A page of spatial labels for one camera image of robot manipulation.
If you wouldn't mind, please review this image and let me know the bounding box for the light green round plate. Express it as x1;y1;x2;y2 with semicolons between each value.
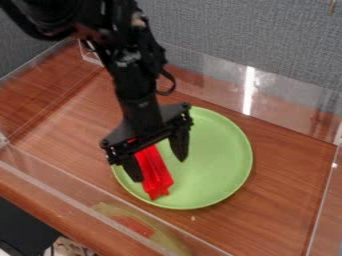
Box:
112;107;253;210

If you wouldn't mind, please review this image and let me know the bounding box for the clear acrylic enclosure wall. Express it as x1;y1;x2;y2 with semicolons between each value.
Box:
0;42;342;256

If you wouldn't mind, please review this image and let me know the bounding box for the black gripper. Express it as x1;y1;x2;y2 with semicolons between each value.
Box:
100;95;193;182

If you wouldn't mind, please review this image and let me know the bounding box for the red plastic carrot block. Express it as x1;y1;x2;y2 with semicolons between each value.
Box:
135;145;173;200

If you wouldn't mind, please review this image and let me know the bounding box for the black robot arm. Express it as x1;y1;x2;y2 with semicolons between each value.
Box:
0;0;192;182

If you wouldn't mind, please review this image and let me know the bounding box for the clear acrylic corner bracket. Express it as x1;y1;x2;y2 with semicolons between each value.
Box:
78;40;101;66

